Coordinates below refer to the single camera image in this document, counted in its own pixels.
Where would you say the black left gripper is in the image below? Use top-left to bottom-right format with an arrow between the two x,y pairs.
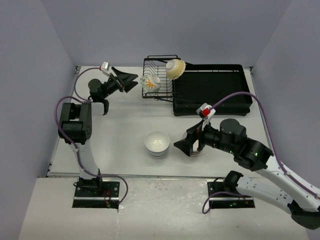
101,67 -> 138,99

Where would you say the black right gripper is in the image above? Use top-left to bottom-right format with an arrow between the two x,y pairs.
173,117 -> 237,156

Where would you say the beige floral bowl front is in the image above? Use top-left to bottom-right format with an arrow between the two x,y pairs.
191,148 -> 203,156

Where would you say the white green floral bowl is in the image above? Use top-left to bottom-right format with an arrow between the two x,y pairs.
140,74 -> 161,93

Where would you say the white bowl back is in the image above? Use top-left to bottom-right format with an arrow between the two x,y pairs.
144,130 -> 171,153

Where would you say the white bowl front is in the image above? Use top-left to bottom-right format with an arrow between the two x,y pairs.
148,153 -> 167,159

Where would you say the yellow patterned bowl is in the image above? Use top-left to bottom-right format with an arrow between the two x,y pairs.
165,59 -> 186,80

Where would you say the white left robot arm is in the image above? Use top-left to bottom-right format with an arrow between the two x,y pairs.
54,62 -> 138,198

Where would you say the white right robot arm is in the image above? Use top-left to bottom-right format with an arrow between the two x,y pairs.
173,118 -> 320,230

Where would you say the black dish drying tray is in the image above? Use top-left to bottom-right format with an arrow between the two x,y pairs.
172,63 -> 250,117

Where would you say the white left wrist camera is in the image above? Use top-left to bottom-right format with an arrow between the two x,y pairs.
99,61 -> 110,77

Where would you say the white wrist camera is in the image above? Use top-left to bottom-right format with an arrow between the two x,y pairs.
196,103 -> 216,130
99,61 -> 110,77

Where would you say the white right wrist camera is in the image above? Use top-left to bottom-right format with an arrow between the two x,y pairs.
196,103 -> 216,130

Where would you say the black wire dish rack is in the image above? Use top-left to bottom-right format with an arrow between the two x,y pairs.
141,54 -> 201,103

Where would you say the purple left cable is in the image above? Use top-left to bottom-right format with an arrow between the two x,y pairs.
54,65 -> 129,207

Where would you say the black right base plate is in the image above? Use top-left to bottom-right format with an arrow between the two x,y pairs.
207,178 -> 256,209

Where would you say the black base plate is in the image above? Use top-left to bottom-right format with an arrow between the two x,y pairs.
72,177 -> 120,210
207,178 -> 256,209

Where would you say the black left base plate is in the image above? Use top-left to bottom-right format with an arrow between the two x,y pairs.
72,177 -> 120,210

